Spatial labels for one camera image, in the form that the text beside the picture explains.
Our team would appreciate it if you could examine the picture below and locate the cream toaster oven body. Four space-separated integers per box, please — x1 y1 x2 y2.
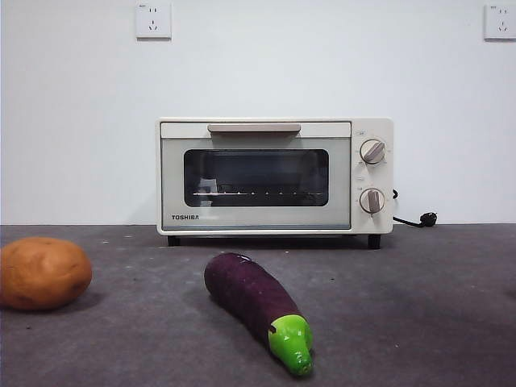
156 116 394 249

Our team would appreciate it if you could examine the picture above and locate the beige oven knob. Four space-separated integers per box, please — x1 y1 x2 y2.
359 138 388 165
358 187 387 214

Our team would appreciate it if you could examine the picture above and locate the white wall socket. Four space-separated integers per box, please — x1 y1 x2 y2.
135 2 173 41
483 3 516 42

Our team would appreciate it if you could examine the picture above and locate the black power cable with plug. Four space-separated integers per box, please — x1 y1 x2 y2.
389 189 439 228

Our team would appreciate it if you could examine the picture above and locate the brown potato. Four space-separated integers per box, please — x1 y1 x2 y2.
0 236 94 311

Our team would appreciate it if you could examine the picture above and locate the oven door with beige handle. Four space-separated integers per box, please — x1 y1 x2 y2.
160 122 352 231

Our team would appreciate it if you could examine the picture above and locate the purple toy eggplant green stem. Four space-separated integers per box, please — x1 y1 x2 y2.
203 252 315 374

